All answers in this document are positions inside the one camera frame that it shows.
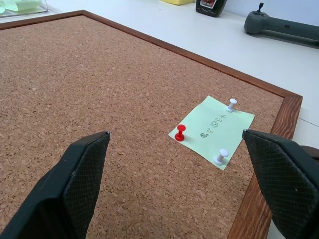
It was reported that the wood-framed cork board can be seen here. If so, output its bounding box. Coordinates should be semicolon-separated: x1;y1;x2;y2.
0;9;304;239

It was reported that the white push pin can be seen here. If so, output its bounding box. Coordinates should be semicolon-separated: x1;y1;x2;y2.
225;98;238;113
213;148;229;167

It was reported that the green sticky note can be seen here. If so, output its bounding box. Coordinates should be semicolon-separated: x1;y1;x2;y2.
168;95;256;171

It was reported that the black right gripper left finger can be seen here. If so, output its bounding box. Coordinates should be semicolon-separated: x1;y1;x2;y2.
0;130;111;239

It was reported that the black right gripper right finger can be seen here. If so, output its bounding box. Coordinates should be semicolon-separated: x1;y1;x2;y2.
242;129;319;239

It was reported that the grey handheld controller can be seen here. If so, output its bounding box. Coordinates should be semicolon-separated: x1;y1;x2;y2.
244;2;319;47

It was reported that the red push pin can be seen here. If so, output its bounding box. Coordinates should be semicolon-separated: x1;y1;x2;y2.
174;124;187;142

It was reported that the yellow sponge block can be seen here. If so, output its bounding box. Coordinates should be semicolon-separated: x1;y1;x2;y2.
159;0;195;5

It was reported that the clear plastic box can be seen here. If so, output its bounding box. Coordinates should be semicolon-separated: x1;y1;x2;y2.
0;0;48;18

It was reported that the dark bottle with label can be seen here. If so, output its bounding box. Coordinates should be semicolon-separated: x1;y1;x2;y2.
195;0;228;18

